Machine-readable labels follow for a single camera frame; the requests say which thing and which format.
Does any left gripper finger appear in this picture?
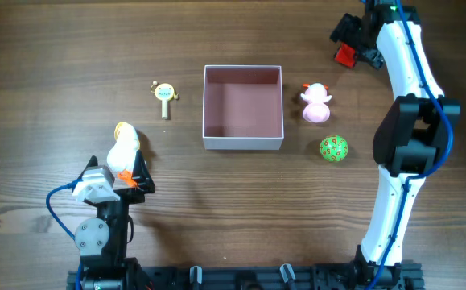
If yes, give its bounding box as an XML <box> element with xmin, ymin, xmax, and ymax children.
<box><xmin>76</xmin><ymin>155</ymin><xmax>98</xmax><ymax>181</ymax></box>
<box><xmin>131</xmin><ymin>150</ymin><xmax>152</xmax><ymax>189</ymax></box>

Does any red toy fire truck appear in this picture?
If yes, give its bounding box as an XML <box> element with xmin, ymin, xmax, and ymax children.
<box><xmin>334</xmin><ymin>43</ymin><xmax>357</xmax><ymax>68</ymax></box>

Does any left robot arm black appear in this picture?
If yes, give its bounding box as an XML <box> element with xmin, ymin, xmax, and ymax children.
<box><xmin>72</xmin><ymin>150</ymin><xmax>155</xmax><ymax>289</ymax></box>

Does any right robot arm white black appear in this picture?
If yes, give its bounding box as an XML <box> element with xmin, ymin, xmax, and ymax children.
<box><xmin>328</xmin><ymin>0</ymin><xmax>460</xmax><ymax>289</ymax></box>

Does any white yellow duck plush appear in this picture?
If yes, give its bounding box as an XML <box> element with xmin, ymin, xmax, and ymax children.
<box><xmin>107</xmin><ymin>122</ymin><xmax>140</xmax><ymax>188</ymax></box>

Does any pink pig toy figure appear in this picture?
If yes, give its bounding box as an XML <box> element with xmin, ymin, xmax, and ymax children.
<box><xmin>300</xmin><ymin>83</ymin><xmax>332</xmax><ymax>123</ymax></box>

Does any yellow wooden rattle toy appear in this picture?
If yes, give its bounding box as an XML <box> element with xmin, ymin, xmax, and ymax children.
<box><xmin>151</xmin><ymin>81</ymin><xmax>179</xmax><ymax>120</ymax></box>

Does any green numbered ball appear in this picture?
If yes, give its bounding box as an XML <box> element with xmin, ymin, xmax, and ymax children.
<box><xmin>320</xmin><ymin>135</ymin><xmax>348</xmax><ymax>162</ymax></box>

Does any pink open cardboard box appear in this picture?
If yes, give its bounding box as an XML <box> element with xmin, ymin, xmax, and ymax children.
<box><xmin>202</xmin><ymin>65</ymin><xmax>284</xmax><ymax>151</ymax></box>

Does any left blue cable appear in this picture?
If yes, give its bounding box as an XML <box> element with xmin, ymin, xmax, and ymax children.
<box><xmin>45</xmin><ymin>180</ymin><xmax>85</xmax><ymax>290</ymax></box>

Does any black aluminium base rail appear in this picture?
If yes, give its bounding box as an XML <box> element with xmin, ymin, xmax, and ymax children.
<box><xmin>81</xmin><ymin>263</ymin><xmax>425</xmax><ymax>290</ymax></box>

